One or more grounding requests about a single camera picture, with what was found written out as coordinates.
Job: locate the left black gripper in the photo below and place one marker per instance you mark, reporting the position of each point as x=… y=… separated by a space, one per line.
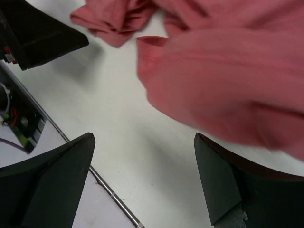
x=31 y=38

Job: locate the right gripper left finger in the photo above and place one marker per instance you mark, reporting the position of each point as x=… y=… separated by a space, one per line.
x=45 y=191

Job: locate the red t-shirt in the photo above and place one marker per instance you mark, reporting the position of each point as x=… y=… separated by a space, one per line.
x=231 y=68

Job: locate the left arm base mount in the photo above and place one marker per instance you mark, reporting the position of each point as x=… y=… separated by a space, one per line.
x=21 y=117

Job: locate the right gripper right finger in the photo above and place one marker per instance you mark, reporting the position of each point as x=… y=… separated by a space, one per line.
x=240 y=193

